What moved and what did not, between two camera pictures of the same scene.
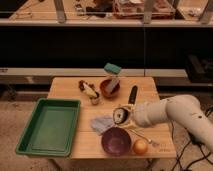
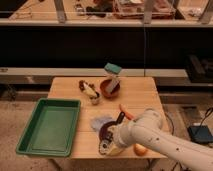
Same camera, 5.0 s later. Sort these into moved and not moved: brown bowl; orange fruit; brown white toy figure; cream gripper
Moved: cream gripper
Not moved: orange fruit; brown white toy figure; brown bowl
